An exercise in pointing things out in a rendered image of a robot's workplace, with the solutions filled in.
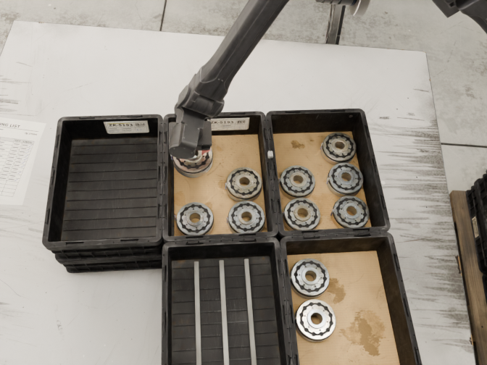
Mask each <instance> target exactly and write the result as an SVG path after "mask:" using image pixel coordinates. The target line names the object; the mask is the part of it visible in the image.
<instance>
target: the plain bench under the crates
mask: <svg viewBox="0 0 487 365"><path fill-rule="evenodd" d="M224 37H225V36H223V35H205V34H195V33H176V32H166V31H156V30H138V29H127V28H109V27H99V26H90V25H71V24H61V23H51V22H33V21H23V20H13V23H12V26H11V28H10V30H9V33H8V36H7V39H6V41H5V43H4V47H3V49H2V51H1V54H0V117H3V118H9V119H19V120H25V121H31V122H41V123H46V126H45V128H44V131H43V134H42V136H41V139H40V141H39V144H38V150H37V152H36V157H35V161H34V163H33V168H32V171H31V174H30V179H29V182H28V187H27V190H26V193H25V198H24V201H23V204H22V205H7V204H0V365H161V354H162V269H141V270H127V271H112V272H84V273H69V272H67V270H66V267H64V266H63V264H60V263H59V262H58V261H57V260H56V259H55V255H54V253H52V252H51V251H49V250H47V249H46V248H45V247H44V246H43V244H42V237H43V226H44V220H45V214H46V204H47V198H48V192H49V182H50V176H51V166H52V159H53V153H54V143H55V137H56V131H57V122H58V120H59V119H60V118H61V117H75V116H101V115H127V114H160V115H161V116H162V117H163V119H164V116H165V115H166V114H174V113H175V112H174V107H175V105H176V103H177V102H178V96H179V94H180V92H181V91H182V90H183V89H184V88H185V86H186V85H188V84H189V83H190V81H191V79H192V77H193V76H194V74H195V73H196V74H197V72H198V71H199V69H200V68H201V67H202V66H203V65H205V64H206V63H207V62H208V61H209V60H210V58H211V57H212V56H213V54H214V53H215V52H216V50H217V49H218V47H219V45H220V44H221V43H222V41H223V39H224ZM224 100H225V105H224V107H223V110H222V111H221V112H255V111H260V112H264V113H265V116H266V114H267V113H268V112H269V111H282V110H308V109H362V110H363V111H364V112H365V115H366V118H367V124H368V127H369V131H370V137H371V141H372V147H373V150H374V154H375V159H376V163H377V166H378V172H379V175H380V181H381V185H382V189H383V195H384V198H385V202H386V208H387V211H388V217H389V220H390V224H391V228H390V229H389V231H388V232H389V233H391V234H392V235H393V237H394V242H395V246H396V252H397V256H398V259H399V265H400V268H401V274H402V277H403V281H404V287H405V290H406V294H407V300H408V304H409V310H410V313H411V316H412V322H413V326H414V329H415V335H416V338H417V344H418V348H419V352H420V358H421V361H422V364H423V365H476V361H475V352H474V347H473V339H472V335H471V329H470V321H469V316H468V311H467V303H466V298H465V289H464V285H463V280H462V271H461V266H460V262H459V253H458V248H457V240H456V235H455V230H454V222H453V216H452V212H451V204H450V198H449V190H448V185H447V180H446V172H445V167H444V158H443V154H442V149H441V140H440V135H439V131H438V122H437V117H436V109H435V104H434V99H433V91H432V85H431V81H430V73H429V67H428V59H427V54H426V52H424V51H414V50H404V49H386V48H375V47H366V46H347V45H338V44H328V43H309V42H299V41H281V40H271V39H261V40H260V42H259V43H258V44H257V46H256V47H255V49H254V50H253V51H252V53H251V54H250V55H249V57H248V59H247V60H246V61H245V62H244V64H243V65H242V67H241V68H240V70H239V71H238V72H237V74H236V75H235V77H234V78H233V80H232V82H231V84H230V87H229V89H228V93H227V94H226V96H225V98H224Z"/></svg>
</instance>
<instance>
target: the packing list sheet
mask: <svg viewBox="0 0 487 365"><path fill-rule="evenodd" d="M45 126H46V123H41V122H31V121H25V120H19V119H9V118H3V117H0V204H7V205H22V204H23V201H24V198H25V193H26V190H27V187H28V182H29V179H30V174H31V171H32V168H33V163H34V161H35V157H36V152H37V150H38V144H39V141H40V139H41V136H42V134H43V131H44V128H45Z"/></svg>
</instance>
